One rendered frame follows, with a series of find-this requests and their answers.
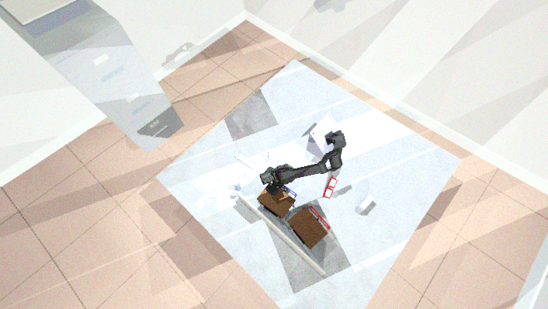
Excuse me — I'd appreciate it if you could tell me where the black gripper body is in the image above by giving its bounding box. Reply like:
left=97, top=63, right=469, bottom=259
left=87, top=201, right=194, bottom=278
left=266, top=164, right=294, bottom=196

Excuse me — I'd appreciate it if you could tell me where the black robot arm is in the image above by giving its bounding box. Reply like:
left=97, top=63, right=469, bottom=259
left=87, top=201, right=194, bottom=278
left=259, top=130, right=346, bottom=185

